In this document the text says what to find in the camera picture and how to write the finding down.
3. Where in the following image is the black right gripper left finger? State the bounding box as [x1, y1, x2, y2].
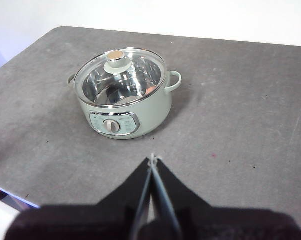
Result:
[5, 157, 153, 240]

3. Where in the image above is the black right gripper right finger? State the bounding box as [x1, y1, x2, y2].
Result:
[151, 156, 301, 240]

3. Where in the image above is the glass lid with green knob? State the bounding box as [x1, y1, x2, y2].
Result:
[73, 47, 165, 108]

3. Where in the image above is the pale green electric pot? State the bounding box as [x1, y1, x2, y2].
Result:
[66, 46, 182, 140]

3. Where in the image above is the white base panel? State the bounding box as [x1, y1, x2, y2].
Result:
[0, 196, 22, 240]

